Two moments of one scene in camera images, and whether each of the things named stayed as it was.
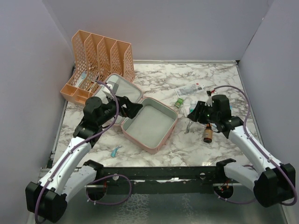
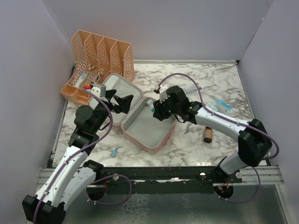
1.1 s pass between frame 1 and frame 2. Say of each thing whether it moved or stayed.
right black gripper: moved
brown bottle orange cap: stayed
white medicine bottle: moved
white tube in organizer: stayed
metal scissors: stayed
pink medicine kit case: stayed
